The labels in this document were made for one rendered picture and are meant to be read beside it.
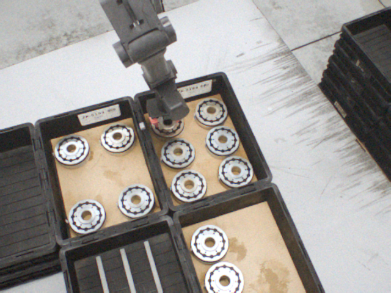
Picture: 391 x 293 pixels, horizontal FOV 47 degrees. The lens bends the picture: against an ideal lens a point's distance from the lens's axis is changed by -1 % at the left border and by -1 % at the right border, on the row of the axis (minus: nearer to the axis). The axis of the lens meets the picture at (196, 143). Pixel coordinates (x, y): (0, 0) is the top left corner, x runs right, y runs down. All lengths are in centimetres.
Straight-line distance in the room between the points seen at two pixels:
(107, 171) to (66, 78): 51
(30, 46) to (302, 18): 166
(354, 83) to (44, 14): 189
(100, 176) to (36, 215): 21
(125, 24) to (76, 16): 220
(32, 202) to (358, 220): 101
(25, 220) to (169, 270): 44
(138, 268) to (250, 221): 34
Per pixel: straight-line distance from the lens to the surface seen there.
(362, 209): 155
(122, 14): 78
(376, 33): 231
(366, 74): 211
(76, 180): 138
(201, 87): 144
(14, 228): 138
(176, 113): 119
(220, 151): 136
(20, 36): 296
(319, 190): 153
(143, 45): 79
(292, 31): 288
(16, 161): 147
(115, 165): 138
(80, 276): 129
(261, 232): 130
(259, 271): 127
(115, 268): 128
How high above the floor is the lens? 206
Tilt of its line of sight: 61 degrees down
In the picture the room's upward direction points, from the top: 2 degrees clockwise
